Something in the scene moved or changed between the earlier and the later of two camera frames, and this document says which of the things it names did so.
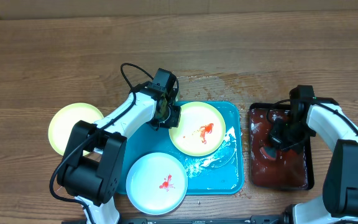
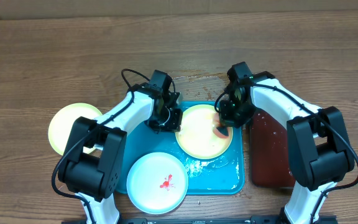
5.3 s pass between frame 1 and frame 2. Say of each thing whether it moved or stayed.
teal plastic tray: stayed
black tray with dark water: stayed
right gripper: moved
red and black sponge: moved
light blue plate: stayed
